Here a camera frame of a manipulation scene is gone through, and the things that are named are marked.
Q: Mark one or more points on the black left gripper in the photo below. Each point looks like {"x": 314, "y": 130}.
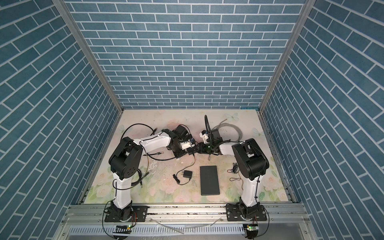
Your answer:
{"x": 183, "y": 152}

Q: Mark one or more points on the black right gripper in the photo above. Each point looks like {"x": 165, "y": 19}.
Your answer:
{"x": 200, "y": 149}

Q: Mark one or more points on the black power adapter with cord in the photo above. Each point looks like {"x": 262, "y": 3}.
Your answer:
{"x": 187, "y": 174}

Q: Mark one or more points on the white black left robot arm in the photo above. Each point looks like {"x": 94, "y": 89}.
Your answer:
{"x": 126, "y": 158}

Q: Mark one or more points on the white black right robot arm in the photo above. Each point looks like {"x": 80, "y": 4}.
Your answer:
{"x": 252, "y": 163}

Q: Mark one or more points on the large flat black box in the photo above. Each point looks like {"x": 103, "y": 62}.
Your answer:
{"x": 209, "y": 181}

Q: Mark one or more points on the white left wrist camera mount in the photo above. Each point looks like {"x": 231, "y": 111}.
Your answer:
{"x": 188, "y": 144}

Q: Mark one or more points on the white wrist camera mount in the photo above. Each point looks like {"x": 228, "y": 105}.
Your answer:
{"x": 188, "y": 144}
{"x": 205, "y": 136}

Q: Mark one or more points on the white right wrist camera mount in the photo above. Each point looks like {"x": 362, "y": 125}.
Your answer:
{"x": 205, "y": 136}

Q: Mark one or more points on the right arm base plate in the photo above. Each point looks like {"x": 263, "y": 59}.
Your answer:
{"x": 239, "y": 212}

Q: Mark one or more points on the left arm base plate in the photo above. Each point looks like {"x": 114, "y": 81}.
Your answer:
{"x": 128, "y": 214}

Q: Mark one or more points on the aluminium front rail frame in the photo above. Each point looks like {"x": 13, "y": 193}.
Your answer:
{"x": 215, "y": 221}

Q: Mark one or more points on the aluminium corner post right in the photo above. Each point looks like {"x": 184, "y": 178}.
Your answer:
{"x": 304, "y": 14}

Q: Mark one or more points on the aluminium corner post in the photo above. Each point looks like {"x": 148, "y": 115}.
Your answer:
{"x": 304, "y": 14}
{"x": 76, "y": 32}

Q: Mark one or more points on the aluminium corner post left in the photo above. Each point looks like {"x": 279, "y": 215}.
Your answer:
{"x": 76, "y": 32}

